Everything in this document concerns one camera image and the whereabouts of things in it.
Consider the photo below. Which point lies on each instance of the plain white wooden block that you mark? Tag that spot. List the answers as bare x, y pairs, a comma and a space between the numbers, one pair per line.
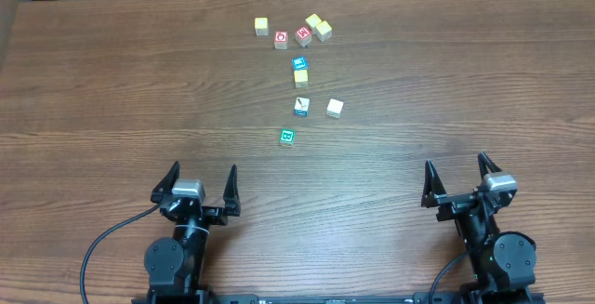
334, 108

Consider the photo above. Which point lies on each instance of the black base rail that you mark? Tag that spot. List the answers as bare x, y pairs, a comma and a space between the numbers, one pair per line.
416, 298

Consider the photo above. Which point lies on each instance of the green letter block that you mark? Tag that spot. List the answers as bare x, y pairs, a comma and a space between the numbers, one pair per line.
287, 137

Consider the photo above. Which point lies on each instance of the red block with circle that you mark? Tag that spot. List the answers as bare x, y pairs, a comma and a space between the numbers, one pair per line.
280, 40

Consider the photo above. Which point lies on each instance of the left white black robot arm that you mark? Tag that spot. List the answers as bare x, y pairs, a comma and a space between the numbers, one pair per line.
175, 264

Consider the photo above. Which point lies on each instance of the yellow block behind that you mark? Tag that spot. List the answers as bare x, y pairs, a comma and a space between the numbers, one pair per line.
313, 21

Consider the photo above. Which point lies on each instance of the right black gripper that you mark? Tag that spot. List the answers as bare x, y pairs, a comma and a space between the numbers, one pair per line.
433, 192

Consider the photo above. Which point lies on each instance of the yellow block far right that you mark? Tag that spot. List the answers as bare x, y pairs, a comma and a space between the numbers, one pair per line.
323, 30

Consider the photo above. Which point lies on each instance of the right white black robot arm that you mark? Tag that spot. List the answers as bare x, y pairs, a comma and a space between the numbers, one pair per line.
503, 262

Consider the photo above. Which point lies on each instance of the red block letter E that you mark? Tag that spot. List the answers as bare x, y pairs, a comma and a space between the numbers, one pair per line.
303, 36

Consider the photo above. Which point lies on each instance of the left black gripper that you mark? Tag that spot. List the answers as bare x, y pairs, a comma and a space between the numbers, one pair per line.
218, 215

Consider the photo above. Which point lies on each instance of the white blue picture block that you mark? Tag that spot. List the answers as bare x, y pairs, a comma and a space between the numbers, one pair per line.
302, 107

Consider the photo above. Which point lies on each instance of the yellow block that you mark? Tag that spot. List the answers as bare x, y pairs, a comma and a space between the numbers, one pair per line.
313, 21
301, 78
261, 26
323, 30

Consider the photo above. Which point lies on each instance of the far left yellow block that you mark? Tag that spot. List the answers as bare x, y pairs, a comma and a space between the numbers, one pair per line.
261, 26

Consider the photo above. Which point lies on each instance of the yellow block centre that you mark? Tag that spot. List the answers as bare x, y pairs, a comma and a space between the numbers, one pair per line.
301, 78

